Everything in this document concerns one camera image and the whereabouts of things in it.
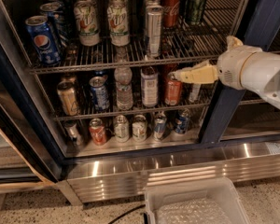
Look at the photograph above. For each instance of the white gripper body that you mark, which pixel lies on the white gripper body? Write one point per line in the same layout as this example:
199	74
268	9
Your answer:
232	66

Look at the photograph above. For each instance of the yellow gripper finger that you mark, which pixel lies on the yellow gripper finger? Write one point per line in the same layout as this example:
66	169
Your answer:
201	73
233	42

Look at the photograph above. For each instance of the red Coca-Cola can top shelf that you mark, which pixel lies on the red Coca-Cola can top shelf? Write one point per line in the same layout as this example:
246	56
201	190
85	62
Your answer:
171	13

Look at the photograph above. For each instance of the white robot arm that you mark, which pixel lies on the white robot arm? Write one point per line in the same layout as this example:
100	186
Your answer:
261	75

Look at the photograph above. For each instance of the silver slim can middle shelf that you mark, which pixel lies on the silver slim can middle shelf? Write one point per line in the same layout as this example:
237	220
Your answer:
194	93

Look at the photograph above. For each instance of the orange-red can middle shelf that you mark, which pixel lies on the orange-red can middle shelf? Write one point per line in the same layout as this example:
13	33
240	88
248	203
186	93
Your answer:
173	89

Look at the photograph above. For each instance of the blue Pepsi can bottom right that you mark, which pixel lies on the blue Pepsi can bottom right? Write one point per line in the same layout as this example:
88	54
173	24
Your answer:
182	118

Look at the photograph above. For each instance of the blue pepsi can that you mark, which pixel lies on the blue pepsi can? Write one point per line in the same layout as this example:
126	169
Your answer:
64	6
44	40
54	12
182	118

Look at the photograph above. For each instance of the dark green can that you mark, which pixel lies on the dark green can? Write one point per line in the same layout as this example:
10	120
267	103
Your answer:
195	11

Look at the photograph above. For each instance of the blue silver can bottom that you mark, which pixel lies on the blue silver can bottom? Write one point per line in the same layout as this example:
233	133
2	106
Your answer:
159	126

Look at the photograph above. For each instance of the tall silver slim can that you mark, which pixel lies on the tall silver slim can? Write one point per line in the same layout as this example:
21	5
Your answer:
153	30

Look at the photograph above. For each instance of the white can bottom centre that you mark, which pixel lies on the white can bottom centre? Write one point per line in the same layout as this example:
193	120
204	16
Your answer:
139	127

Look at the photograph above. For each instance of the white can bottom centre-left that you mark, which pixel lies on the white can bottom centre-left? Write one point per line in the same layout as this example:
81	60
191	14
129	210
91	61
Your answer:
121	128

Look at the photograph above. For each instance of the right front 7UP can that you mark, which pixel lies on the right front 7UP can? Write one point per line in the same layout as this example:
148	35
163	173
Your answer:
118	22

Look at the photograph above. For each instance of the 7up can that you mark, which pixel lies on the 7up can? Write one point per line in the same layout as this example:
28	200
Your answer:
118	22
87	23

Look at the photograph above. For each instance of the blue can middle shelf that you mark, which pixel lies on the blue can middle shelf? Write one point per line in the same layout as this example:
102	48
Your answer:
99	93

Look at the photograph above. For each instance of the steel fridge cabinet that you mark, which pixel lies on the steel fridge cabinet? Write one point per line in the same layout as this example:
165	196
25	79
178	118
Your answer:
229	137

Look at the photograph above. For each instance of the red can bottom shelf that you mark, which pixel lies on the red can bottom shelf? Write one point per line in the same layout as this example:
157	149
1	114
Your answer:
97	131

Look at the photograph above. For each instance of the left front 7UP can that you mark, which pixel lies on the left front 7UP can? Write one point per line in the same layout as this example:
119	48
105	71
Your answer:
87	23

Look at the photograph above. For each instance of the gold can middle shelf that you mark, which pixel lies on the gold can middle shelf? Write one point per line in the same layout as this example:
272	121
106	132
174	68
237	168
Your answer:
67	93

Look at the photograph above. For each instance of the silver can bottom left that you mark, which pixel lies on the silver can bottom left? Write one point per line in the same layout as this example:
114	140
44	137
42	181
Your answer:
72	131

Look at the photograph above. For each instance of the front blue Pepsi can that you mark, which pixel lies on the front blue Pepsi can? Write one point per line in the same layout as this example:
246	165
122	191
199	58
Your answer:
44	40

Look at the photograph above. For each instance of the open glass fridge door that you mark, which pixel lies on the open glass fridge door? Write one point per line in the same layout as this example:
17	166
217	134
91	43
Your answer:
24	160

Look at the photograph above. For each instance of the white labelled bottle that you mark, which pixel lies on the white labelled bottle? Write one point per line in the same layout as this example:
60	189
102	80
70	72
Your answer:
149	86

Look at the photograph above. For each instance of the clear water bottle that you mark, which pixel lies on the clear water bottle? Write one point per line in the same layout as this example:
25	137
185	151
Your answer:
123	76

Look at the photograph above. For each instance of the white plastic bin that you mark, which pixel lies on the white plastic bin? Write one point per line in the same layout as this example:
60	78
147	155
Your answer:
209	201

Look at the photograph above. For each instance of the middle wire shelf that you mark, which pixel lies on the middle wire shelf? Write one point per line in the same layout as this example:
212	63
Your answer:
88	111

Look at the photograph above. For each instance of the wire shelf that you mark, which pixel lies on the wire shelf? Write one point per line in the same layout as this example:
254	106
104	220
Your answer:
88	111
186	43

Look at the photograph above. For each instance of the top wire shelf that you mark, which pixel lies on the top wire shelf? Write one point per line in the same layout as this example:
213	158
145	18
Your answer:
186	43

